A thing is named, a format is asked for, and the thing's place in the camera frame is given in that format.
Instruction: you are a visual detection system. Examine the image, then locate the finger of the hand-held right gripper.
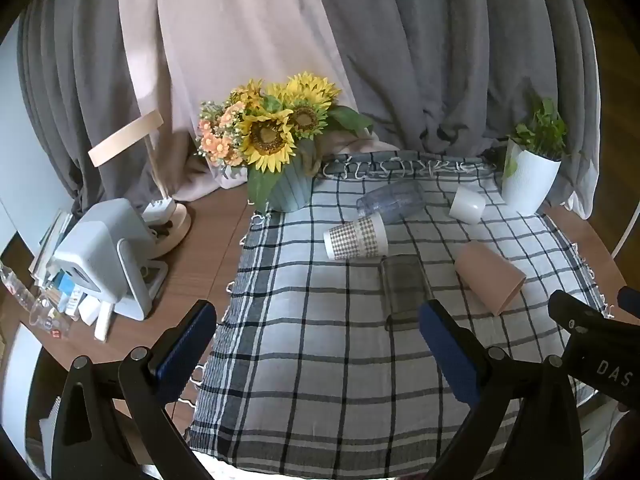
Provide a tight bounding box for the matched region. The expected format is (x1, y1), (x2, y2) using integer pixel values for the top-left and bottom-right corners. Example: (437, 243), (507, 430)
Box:
(548, 290), (609, 334)
(617, 285), (640, 319)

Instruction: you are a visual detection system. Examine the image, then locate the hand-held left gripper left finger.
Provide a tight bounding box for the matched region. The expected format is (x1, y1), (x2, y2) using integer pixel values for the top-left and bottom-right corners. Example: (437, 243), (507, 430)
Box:
(50, 300), (218, 480)

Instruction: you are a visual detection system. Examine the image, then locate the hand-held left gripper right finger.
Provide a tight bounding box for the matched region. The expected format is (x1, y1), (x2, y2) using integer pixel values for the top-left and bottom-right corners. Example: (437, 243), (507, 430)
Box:
(419, 299), (592, 480)

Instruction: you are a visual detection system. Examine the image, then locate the grey transparent cup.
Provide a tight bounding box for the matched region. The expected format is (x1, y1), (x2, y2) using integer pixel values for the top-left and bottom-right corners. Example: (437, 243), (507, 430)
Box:
(378, 255), (436, 332)

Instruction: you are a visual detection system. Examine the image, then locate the pink cup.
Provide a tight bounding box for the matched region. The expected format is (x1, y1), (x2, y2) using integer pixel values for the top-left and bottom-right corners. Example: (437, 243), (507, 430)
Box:
(455, 241), (527, 317)

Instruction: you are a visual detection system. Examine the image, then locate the checked paper cup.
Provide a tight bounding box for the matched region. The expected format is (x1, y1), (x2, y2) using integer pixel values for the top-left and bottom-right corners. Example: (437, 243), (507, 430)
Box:
(323, 215), (389, 261)

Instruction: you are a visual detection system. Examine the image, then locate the white cup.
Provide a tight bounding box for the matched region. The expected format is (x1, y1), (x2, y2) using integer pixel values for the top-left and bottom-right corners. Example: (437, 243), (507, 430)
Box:
(448, 186), (487, 224)

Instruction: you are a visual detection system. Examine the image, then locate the clear plastic cup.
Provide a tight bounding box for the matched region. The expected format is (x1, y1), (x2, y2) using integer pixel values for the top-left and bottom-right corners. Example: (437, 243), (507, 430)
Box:
(356, 180), (427, 224)

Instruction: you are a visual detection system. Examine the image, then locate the small white box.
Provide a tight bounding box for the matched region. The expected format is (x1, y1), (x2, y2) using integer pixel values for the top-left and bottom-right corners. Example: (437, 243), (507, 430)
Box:
(77, 294), (114, 342)

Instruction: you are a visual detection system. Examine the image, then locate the checked grey white cloth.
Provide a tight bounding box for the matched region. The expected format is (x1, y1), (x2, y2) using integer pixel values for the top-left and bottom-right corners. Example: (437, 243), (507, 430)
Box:
(187, 150), (618, 478)

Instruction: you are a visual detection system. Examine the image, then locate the white desktop device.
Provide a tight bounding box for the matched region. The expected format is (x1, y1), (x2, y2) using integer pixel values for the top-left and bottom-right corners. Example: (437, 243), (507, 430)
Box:
(52, 198), (169, 321)

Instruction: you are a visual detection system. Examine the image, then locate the white charger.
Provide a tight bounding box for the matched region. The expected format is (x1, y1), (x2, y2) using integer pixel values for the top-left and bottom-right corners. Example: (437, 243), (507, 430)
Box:
(142, 197), (176, 224)

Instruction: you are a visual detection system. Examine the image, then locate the white ribbed plant pot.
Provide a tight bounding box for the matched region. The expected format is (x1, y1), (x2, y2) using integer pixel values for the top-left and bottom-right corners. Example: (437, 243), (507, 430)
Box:
(501, 138), (562, 214)

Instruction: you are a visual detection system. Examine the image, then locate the stack of books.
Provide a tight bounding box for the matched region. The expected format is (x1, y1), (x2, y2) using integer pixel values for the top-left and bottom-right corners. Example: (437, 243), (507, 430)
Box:
(29, 209), (76, 288)

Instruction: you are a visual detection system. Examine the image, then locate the teal ribbed vase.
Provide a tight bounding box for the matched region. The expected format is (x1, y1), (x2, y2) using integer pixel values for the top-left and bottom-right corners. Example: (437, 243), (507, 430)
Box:
(260, 152), (314, 213)

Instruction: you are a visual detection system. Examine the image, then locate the green leafy plant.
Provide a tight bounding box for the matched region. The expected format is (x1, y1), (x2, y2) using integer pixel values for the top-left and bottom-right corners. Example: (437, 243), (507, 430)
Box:
(502, 97), (569, 179)

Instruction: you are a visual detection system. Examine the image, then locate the white desk lamp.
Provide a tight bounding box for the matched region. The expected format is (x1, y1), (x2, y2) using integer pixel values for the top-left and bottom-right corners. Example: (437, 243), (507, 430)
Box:
(88, 111), (193, 261)

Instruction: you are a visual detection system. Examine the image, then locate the sunflower bouquet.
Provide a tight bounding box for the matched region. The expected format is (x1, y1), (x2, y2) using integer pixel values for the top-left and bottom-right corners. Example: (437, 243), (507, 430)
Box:
(196, 72), (375, 211)

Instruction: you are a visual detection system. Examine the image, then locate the grey curtain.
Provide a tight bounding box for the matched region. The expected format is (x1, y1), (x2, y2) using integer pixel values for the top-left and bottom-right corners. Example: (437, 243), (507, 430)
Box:
(16, 0), (168, 213)
(310, 0), (601, 207)

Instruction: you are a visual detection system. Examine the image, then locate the pale pink curtain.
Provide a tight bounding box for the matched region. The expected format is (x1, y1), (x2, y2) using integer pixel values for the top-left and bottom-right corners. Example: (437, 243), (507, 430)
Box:
(117, 0), (401, 206)

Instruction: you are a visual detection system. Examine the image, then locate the white cable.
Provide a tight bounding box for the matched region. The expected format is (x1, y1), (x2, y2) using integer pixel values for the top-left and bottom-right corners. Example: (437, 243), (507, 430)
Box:
(607, 205), (640, 263)

